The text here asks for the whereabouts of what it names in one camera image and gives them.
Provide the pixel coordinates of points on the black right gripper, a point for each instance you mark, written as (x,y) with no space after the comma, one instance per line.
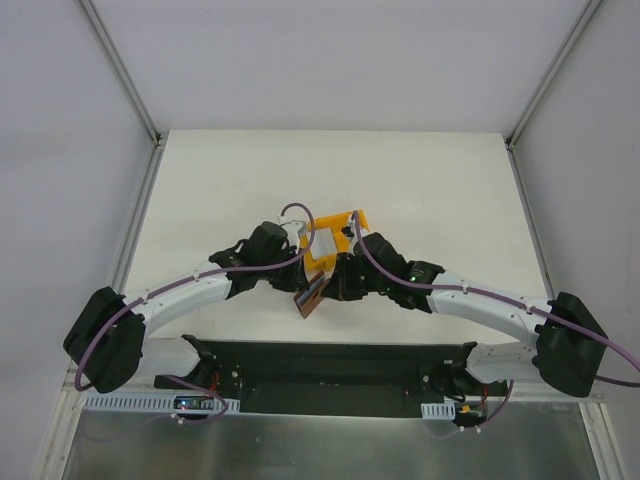
(345,276)

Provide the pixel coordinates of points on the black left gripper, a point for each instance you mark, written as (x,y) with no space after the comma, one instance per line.
(292,276)

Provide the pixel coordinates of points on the brown leather card holder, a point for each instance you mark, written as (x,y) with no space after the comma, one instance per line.
(306,301)

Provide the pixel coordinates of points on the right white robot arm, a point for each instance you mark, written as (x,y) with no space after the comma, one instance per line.
(554,340)

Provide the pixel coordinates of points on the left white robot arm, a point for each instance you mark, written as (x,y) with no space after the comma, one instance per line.
(113,340)

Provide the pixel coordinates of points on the stack of credit cards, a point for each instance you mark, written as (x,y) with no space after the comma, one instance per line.
(323,245)

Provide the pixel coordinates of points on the yellow plastic bin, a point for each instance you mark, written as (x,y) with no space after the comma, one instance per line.
(335,223)

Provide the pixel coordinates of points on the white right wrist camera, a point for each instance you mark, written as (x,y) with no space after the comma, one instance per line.
(353,228)

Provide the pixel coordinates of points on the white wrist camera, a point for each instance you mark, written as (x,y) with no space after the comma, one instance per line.
(297,232)
(353,228)

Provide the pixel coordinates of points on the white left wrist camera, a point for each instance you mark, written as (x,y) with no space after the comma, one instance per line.
(297,232)

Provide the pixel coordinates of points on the right white cable duct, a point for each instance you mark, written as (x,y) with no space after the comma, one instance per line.
(439,411)

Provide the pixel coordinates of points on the white cable duct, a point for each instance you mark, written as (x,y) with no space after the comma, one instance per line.
(439,411)
(159,403)

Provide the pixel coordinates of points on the left white cable duct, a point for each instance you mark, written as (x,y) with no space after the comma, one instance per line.
(159,403)

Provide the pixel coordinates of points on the left aluminium frame post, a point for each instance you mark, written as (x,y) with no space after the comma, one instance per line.
(116,64)

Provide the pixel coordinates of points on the aluminium frame post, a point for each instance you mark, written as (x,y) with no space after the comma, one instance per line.
(116,64)
(578,30)

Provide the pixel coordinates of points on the right aluminium frame post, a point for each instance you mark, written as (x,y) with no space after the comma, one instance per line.
(578,30)

